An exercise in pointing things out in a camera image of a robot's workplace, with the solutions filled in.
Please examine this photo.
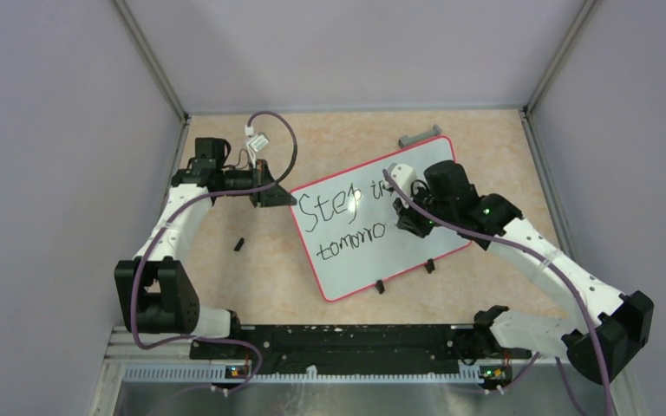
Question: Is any black marker cap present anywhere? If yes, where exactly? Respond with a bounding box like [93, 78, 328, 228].
[233, 237, 245, 252]

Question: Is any grey whiteboard eraser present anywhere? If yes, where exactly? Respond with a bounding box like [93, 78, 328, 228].
[397, 124, 441, 149]

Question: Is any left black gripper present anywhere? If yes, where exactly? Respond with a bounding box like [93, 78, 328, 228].
[225, 159, 297, 207]

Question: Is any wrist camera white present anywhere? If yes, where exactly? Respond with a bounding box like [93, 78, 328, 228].
[382, 163, 428, 213]
[245, 124, 269, 166]

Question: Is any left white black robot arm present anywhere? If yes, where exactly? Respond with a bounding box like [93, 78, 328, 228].
[114, 133, 297, 359]

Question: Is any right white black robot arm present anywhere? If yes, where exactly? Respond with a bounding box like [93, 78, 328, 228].
[382, 160, 654, 384]

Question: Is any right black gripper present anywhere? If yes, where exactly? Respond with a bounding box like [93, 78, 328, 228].
[394, 182, 455, 238]

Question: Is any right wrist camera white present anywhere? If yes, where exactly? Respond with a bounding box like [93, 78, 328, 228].
[382, 163, 428, 213]

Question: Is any black whiteboard foot clip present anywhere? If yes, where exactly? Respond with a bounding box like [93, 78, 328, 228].
[375, 280, 385, 295]
[425, 258, 435, 274]

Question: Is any pink framed whiteboard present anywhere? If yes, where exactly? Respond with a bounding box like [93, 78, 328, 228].
[291, 135, 470, 302]

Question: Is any white slotted cable duct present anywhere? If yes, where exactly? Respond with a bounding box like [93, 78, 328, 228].
[122, 364, 483, 384]

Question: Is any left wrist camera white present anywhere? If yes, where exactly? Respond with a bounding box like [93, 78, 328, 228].
[245, 124, 269, 166]

